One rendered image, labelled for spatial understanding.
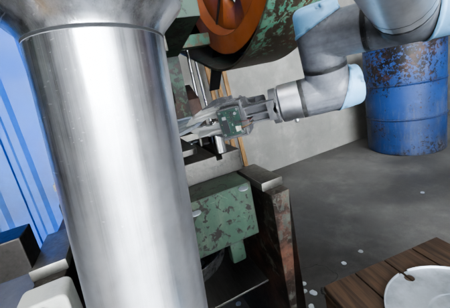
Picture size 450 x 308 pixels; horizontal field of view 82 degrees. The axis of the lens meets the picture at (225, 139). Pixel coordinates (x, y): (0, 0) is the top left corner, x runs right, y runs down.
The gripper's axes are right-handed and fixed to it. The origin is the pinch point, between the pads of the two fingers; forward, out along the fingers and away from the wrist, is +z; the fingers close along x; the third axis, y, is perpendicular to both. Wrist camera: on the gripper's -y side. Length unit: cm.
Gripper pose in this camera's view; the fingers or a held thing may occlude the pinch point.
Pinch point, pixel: (193, 126)
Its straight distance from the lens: 60.6
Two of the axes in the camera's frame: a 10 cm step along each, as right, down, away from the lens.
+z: -9.3, 2.2, 3.1
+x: 2.9, 9.4, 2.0
